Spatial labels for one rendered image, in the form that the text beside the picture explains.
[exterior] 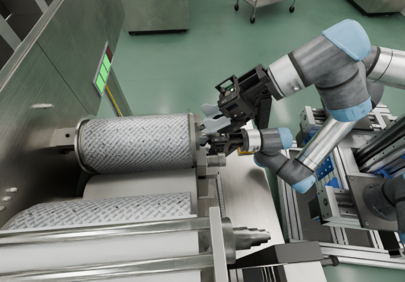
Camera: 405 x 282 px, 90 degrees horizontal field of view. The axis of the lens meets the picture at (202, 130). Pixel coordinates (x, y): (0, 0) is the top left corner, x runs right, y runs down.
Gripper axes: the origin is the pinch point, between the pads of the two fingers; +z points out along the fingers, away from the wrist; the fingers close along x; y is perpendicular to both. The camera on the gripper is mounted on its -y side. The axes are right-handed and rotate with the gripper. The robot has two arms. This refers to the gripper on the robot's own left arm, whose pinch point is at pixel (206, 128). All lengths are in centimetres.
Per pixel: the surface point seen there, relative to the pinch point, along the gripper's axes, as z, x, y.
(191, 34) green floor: 77, -267, -100
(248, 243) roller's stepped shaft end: -8.2, 27.6, 4.5
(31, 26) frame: 16.6, -17.0, 38.9
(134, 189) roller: 15.4, 13.9, 9.3
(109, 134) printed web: 14.0, 3.3, 18.0
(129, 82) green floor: 140, -165, -48
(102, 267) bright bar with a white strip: -2.3, 29.4, 23.3
